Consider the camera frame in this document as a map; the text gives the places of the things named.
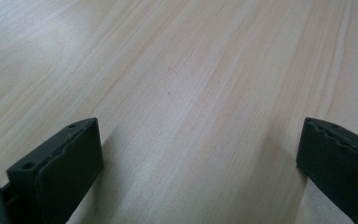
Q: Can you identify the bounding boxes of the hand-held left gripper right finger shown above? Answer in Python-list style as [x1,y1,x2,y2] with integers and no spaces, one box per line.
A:
[296,117,358,224]

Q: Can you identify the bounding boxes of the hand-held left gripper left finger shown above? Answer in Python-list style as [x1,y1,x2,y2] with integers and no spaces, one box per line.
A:
[7,117,104,224]

